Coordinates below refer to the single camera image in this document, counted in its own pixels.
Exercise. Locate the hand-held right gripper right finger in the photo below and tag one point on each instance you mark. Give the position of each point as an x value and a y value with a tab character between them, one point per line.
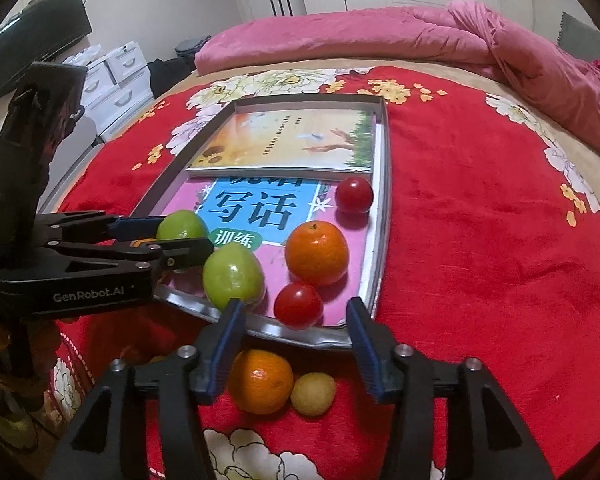
367	355

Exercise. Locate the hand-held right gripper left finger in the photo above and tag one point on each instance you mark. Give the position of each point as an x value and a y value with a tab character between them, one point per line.
226	350

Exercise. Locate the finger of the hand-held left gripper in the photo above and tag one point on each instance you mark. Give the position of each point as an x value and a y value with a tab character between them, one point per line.
135	227
185	254

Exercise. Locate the small green jujube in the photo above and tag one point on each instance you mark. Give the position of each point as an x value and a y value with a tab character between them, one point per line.
180	225

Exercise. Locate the orange tangerine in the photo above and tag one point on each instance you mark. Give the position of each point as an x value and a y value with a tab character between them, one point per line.
262	382
316	253

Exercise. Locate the large green jujube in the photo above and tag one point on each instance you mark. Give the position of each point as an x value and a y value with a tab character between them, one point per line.
232	275

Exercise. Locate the red cherry tomato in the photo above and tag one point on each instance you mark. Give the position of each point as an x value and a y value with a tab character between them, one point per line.
298	306
353	195

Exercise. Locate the grey metal tray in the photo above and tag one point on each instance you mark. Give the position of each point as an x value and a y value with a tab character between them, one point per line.
386	200

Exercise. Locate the tiny yellow jujube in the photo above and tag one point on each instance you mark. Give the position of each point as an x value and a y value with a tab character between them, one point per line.
313	393

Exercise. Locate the pink cover book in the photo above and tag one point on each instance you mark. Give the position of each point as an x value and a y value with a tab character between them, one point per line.
260	205

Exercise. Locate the grey upholstered bench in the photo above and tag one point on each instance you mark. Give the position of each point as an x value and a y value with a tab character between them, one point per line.
86	140

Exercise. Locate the white drawer chest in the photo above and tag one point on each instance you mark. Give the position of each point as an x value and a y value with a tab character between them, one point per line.
125	100

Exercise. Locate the red floral blanket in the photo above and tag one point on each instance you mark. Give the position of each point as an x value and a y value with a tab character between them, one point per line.
480	260

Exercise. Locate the yellow cover book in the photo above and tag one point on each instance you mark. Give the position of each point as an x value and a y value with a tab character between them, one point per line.
280	140

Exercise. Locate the black bag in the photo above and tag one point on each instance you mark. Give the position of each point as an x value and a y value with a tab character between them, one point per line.
167	77

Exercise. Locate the white plastic bags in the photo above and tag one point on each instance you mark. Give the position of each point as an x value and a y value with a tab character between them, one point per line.
82	55

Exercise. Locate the grey denim pile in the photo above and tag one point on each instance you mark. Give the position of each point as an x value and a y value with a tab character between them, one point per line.
190	47

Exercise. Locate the black flat television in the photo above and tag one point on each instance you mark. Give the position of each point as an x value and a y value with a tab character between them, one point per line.
35	40

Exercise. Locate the pink duvet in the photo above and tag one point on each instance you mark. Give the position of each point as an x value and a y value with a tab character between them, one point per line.
330	35

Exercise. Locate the beige bed sheet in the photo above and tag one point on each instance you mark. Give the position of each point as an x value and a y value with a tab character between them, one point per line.
592	157

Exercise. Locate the grey cushion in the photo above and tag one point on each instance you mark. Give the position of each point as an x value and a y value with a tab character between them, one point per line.
580	40

